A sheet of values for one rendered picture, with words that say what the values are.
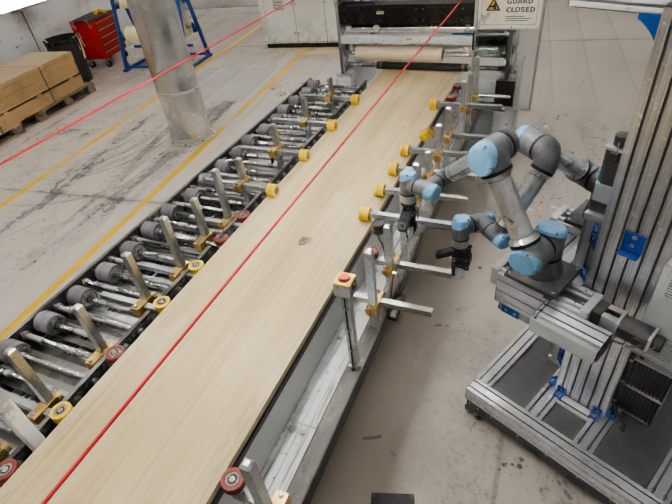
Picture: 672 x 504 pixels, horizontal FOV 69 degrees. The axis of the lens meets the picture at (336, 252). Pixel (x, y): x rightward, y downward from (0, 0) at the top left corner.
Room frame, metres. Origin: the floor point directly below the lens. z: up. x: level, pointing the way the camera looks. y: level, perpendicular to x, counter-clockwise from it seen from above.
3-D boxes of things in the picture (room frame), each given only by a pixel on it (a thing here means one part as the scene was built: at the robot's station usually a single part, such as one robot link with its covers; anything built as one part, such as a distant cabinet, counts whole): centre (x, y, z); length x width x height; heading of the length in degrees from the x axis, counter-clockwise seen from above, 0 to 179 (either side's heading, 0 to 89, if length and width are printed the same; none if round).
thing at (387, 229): (1.83, -0.25, 0.87); 0.04 x 0.04 x 0.48; 62
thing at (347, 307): (1.38, -0.02, 0.93); 0.05 x 0.05 x 0.45; 62
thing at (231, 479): (0.83, 0.44, 0.85); 0.08 x 0.08 x 0.11
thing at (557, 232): (1.46, -0.83, 1.21); 0.13 x 0.12 x 0.14; 128
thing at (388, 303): (1.62, -0.20, 0.82); 0.44 x 0.03 x 0.04; 62
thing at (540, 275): (1.47, -0.84, 1.09); 0.15 x 0.15 x 0.10
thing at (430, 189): (1.79, -0.44, 1.30); 0.11 x 0.11 x 0.08; 38
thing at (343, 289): (1.38, -0.02, 1.18); 0.07 x 0.07 x 0.08; 62
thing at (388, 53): (4.39, -0.98, 1.05); 1.43 x 0.12 x 0.12; 62
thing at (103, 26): (9.57, 3.67, 0.41); 0.76 x 0.48 x 0.81; 165
